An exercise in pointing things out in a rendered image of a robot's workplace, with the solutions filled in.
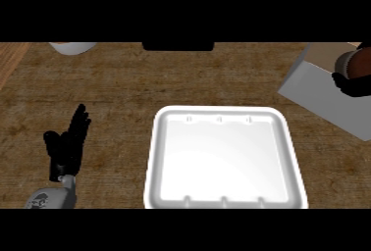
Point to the brown cupcake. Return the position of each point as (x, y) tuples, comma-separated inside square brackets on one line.
[(356, 63)]

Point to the white tray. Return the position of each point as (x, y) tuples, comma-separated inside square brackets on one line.
[(225, 158)]

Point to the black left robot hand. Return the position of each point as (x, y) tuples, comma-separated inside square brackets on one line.
[(71, 143)]

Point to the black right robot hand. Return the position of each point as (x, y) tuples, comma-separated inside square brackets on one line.
[(355, 85)]

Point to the black appliance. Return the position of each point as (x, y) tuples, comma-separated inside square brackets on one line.
[(178, 46)]

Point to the grey cardboard box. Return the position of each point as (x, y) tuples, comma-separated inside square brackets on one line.
[(328, 93)]

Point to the white round container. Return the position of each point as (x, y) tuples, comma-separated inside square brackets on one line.
[(73, 47)]

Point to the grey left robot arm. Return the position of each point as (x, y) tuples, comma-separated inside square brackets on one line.
[(56, 196)]

